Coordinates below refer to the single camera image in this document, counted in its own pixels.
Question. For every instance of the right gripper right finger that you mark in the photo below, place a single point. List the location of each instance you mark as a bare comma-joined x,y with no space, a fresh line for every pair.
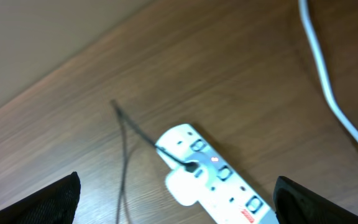
295,204

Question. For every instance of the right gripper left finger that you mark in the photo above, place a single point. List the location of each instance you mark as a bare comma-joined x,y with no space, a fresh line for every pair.
53,204

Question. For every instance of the white charger plug adapter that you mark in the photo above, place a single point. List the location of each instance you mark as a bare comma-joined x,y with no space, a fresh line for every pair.
187,187

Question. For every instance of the white power strip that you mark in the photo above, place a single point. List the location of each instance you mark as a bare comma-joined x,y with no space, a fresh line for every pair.
228,198

